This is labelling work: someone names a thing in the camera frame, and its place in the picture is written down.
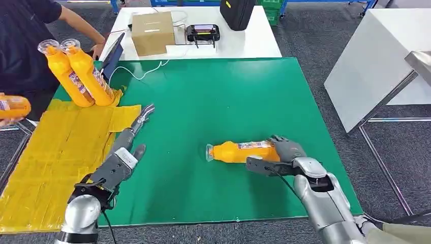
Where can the metal table frame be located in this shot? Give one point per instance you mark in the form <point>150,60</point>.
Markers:
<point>20,141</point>

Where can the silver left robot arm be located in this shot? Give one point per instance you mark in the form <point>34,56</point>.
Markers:
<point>80,215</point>

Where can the black remote controller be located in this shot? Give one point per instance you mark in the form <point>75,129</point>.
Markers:
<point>203,33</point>

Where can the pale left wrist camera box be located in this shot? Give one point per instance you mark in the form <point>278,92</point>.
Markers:
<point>126,158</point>

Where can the black carry bag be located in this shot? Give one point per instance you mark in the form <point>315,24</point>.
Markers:
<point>237,13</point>

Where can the person's hand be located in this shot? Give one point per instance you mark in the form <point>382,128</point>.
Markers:
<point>6,122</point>
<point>98,50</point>

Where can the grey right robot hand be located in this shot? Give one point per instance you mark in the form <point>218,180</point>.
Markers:
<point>289,150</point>

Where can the dark blue tablet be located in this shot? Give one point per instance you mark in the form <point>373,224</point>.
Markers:
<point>112,59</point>

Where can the small white table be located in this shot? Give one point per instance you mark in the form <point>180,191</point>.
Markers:
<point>242,43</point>

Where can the green plastic crate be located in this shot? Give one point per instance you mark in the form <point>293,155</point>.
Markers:
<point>271,11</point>

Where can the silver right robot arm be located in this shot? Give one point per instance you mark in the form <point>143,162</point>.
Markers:
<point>323,198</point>

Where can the person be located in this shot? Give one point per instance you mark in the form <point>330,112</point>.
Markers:
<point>23,40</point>

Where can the large white table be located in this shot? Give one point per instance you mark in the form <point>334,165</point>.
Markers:
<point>370,67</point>

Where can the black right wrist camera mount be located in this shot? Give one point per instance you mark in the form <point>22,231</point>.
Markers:
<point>256,165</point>

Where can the green table mat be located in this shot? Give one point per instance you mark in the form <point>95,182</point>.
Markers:
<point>219,101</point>

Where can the beige robot body cover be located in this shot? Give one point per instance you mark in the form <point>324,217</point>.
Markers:
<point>404,234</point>

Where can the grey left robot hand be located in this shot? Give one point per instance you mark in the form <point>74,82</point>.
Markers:
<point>114,165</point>

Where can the yellow plastic sheet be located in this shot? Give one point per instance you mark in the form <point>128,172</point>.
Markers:
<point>50,151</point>

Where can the brown cardboard box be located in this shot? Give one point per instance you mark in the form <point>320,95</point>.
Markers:
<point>153,33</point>

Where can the orange drink bottle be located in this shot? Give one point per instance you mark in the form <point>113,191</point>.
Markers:
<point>65,80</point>
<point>232,152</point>
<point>13,107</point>
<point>89,75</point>

